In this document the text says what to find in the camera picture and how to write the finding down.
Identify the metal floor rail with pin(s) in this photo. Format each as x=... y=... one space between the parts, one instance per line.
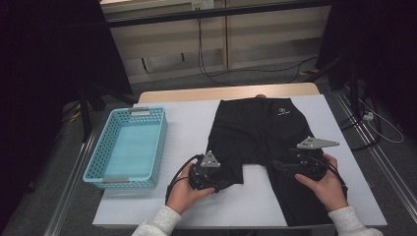
x=70 y=183
x=387 y=173

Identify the white power plug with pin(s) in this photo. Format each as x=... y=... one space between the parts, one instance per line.
x=368 y=115

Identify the light wooden table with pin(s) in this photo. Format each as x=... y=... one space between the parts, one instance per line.
x=196 y=93

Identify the white table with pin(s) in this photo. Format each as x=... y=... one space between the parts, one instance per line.
x=187 y=131

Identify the person's left hand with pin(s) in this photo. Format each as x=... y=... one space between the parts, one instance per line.
x=182 y=196

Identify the light blue plastic basket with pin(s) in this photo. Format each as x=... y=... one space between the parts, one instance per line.
x=131 y=147

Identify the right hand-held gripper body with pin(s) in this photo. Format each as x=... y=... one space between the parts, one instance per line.
x=311 y=164

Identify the beige low cabinet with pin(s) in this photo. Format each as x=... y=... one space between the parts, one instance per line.
x=262 y=42

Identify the black pants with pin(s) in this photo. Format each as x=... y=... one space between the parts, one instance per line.
x=255 y=131

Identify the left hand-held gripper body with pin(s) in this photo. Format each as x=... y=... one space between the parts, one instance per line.
x=205 y=177

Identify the black stand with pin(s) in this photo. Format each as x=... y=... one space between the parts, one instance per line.
x=352 y=85
x=86 y=114

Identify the person's right hand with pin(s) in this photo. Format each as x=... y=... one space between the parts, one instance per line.
x=327 y=191

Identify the white wall socket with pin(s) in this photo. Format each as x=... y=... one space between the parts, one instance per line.
x=203 y=4

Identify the black metal bar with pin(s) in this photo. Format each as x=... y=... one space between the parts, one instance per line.
x=213 y=13

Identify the large black curtain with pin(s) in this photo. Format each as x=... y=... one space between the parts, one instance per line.
x=39 y=82

